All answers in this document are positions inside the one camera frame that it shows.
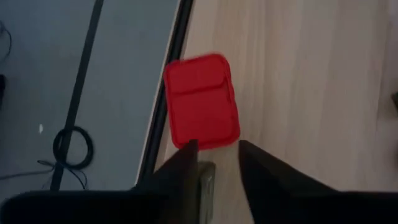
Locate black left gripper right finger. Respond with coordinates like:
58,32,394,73
238,139,340,224

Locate red smoked paprika tin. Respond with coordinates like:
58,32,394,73
162,53,241,151

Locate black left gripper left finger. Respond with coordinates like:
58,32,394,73
133,139,200,224

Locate thin black floor cable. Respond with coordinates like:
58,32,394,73
0,159,89,191

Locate wooden shelf with black legs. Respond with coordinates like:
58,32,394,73
136,0,398,224

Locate coiled black cable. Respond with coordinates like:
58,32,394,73
52,125,95,170

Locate dark green black pepper tin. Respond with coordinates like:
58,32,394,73
197,161,216,224

